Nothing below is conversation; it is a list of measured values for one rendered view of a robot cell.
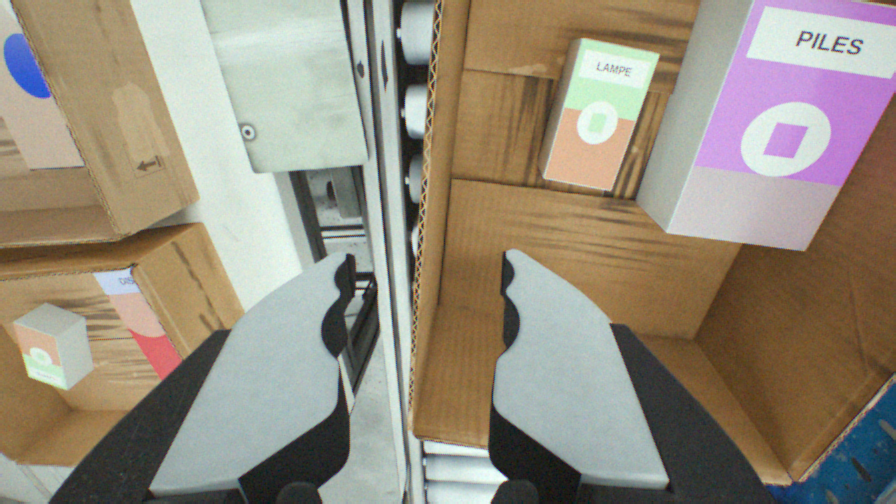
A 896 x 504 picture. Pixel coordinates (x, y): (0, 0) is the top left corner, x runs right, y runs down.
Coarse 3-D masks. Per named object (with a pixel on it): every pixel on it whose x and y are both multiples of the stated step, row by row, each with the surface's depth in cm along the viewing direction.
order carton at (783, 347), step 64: (448, 0) 17; (512, 0) 28; (576, 0) 28; (640, 0) 27; (448, 64) 20; (512, 64) 30; (448, 128) 26; (512, 128) 33; (640, 128) 32; (448, 192) 35; (512, 192) 35; (576, 192) 35; (448, 256) 39; (576, 256) 37; (640, 256) 37; (704, 256) 36; (768, 256) 32; (832, 256) 26; (448, 320) 40; (640, 320) 40; (704, 320) 39; (768, 320) 31; (832, 320) 26; (448, 384) 32; (704, 384) 35; (768, 384) 30; (832, 384) 25; (768, 448) 29; (832, 448) 24
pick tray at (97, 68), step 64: (64, 0) 26; (128, 0) 31; (64, 64) 26; (128, 64) 31; (0, 128) 37; (128, 128) 31; (0, 192) 40; (64, 192) 39; (128, 192) 31; (192, 192) 38
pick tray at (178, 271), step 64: (0, 256) 41; (64, 256) 37; (128, 256) 34; (192, 256) 39; (0, 320) 49; (192, 320) 38; (0, 384) 49; (128, 384) 53; (0, 448) 48; (64, 448) 51
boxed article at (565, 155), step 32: (576, 64) 26; (608, 64) 26; (640, 64) 26; (576, 96) 27; (608, 96) 27; (640, 96) 27; (576, 128) 28; (608, 128) 28; (544, 160) 31; (576, 160) 29; (608, 160) 29
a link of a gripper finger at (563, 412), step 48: (528, 288) 10; (576, 288) 10; (528, 336) 8; (576, 336) 8; (528, 384) 7; (576, 384) 7; (624, 384) 7; (528, 432) 6; (576, 432) 6; (624, 432) 6; (528, 480) 7; (576, 480) 6; (624, 480) 6
